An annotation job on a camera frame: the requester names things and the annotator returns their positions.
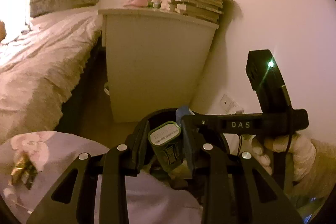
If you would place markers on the floral grey tablecloth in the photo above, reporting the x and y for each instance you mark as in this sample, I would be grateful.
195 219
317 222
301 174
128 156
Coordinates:
54 177

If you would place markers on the white wall socket plug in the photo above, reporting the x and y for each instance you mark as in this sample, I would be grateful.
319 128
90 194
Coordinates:
229 106

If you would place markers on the gold foil wrapper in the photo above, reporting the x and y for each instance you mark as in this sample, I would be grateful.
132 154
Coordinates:
23 171

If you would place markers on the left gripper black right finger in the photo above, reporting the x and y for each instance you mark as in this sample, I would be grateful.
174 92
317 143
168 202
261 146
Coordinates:
253 195

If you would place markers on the white gloved right hand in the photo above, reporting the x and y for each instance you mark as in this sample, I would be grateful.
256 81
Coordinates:
301 149

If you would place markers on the black round trash bin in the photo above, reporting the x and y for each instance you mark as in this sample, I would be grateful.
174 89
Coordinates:
186 145

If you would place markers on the white dresser cabinet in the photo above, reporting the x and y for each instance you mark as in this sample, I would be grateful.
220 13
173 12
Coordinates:
154 59

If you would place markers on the bed with white duvet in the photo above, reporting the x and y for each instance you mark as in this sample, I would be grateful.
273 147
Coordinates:
39 71

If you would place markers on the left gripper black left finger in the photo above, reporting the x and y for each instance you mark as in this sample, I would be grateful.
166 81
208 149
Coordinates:
72 197

